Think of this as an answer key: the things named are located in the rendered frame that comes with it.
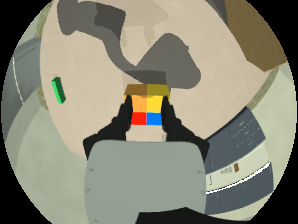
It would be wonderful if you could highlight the green rectangular bar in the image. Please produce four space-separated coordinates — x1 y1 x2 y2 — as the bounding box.
51 77 65 104

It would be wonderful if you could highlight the red cube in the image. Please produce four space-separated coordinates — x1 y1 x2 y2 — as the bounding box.
131 112 147 125

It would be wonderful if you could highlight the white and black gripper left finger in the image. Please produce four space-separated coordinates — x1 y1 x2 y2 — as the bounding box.
83 95 133 161

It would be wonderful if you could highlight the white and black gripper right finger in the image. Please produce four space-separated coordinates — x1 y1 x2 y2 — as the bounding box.
160 96 210 162

